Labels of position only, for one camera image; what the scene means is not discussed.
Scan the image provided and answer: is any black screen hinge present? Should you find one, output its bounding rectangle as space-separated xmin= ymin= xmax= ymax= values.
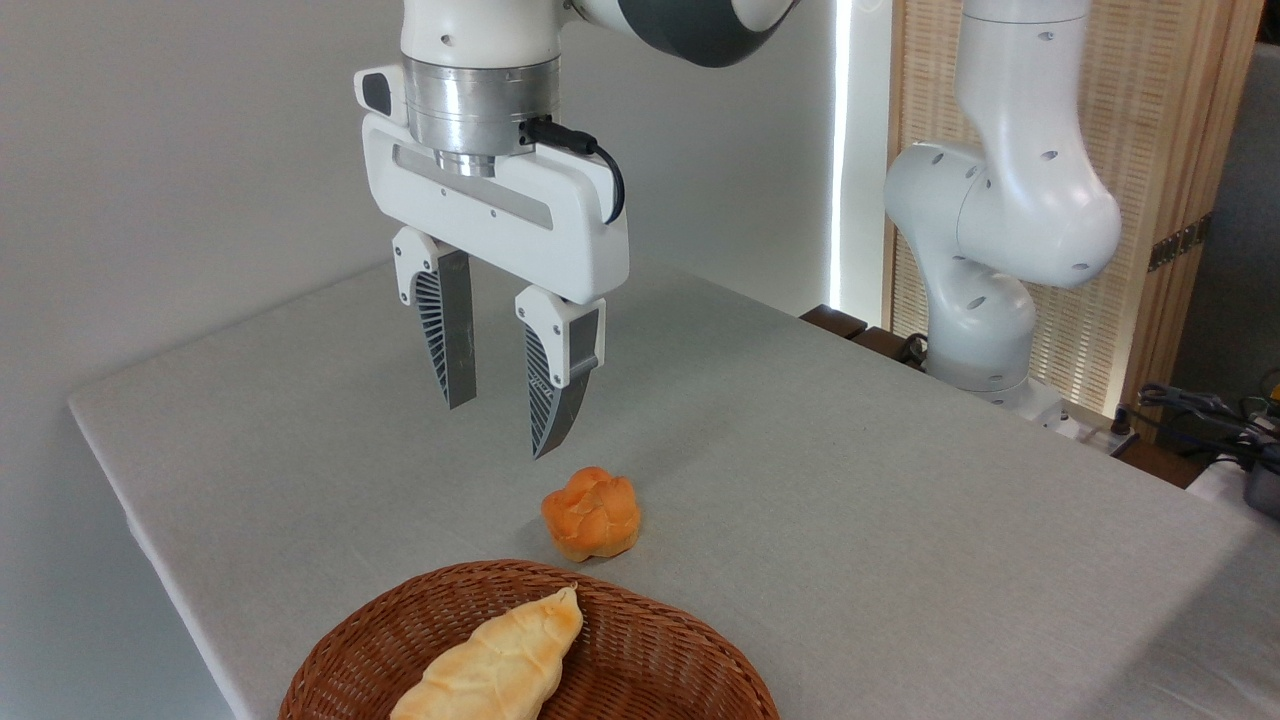
xmin=1148 ymin=212 xmax=1215 ymax=272

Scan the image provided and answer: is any long pale leaf-shaped bread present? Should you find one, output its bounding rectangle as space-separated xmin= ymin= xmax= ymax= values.
xmin=390 ymin=585 xmax=585 ymax=720

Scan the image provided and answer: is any brown wicker basket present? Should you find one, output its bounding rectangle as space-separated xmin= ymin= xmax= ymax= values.
xmin=278 ymin=559 xmax=781 ymax=720

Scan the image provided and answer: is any wooden slatted folding screen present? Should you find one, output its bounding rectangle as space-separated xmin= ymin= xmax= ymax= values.
xmin=885 ymin=0 xmax=1266 ymax=416

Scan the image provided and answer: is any black cable bundle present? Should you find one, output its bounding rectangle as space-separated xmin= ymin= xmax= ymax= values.
xmin=1137 ymin=382 xmax=1280 ymax=473

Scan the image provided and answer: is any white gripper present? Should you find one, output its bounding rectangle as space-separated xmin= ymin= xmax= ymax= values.
xmin=353 ymin=65 xmax=631 ymax=460

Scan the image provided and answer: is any round orange bread roll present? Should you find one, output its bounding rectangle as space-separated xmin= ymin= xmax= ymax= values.
xmin=541 ymin=466 xmax=642 ymax=563

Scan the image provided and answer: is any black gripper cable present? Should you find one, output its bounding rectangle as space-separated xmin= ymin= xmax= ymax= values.
xmin=525 ymin=117 xmax=627 ymax=226

